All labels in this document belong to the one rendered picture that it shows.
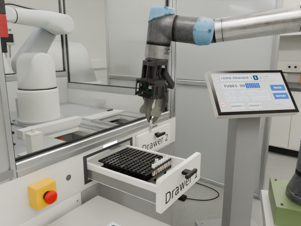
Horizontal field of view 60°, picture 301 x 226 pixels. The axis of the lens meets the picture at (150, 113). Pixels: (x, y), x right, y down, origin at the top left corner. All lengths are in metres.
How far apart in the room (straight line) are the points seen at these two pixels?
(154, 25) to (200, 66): 1.87
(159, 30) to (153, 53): 0.07
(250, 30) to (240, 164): 1.11
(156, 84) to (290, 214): 0.58
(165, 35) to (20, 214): 0.68
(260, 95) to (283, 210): 0.90
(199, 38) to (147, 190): 0.49
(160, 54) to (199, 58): 1.86
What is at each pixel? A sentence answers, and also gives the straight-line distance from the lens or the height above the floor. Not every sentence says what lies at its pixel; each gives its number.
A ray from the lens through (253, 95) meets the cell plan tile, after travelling 1.69.
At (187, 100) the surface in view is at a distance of 2.74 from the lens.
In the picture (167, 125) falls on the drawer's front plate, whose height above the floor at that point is 0.92.
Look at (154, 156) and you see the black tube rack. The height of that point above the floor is 0.90.
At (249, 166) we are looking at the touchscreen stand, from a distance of 1.86.
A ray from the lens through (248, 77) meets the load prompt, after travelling 1.76.
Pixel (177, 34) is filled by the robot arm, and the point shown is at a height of 1.35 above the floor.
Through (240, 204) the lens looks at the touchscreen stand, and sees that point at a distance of 1.96.
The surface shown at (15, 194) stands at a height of 0.90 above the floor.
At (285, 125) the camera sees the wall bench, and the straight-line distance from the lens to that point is 3.77.
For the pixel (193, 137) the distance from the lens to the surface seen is 2.79.
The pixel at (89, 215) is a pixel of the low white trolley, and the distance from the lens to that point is 0.98.
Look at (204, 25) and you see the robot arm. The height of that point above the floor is 1.37.
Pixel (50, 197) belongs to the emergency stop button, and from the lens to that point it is 0.87.
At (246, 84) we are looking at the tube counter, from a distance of 1.71.
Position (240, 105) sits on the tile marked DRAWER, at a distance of 1.61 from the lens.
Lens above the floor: 1.29
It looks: 13 degrees down
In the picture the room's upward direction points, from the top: straight up
